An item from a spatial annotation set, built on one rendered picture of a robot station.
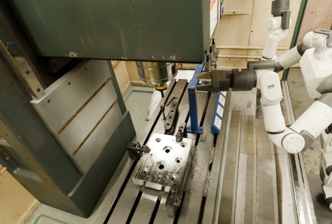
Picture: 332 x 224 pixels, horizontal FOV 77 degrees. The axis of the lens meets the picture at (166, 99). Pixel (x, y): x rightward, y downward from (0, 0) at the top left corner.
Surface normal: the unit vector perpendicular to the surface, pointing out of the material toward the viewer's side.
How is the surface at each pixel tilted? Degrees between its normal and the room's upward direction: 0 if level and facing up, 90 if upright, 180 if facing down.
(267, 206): 8
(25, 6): 90
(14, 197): 90
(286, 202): 17
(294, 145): 62
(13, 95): 90
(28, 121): 90
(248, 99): 24
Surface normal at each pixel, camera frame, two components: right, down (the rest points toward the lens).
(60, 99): 0.94, 0.09
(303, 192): -0.13, -0.79
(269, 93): -0.15, 0.21
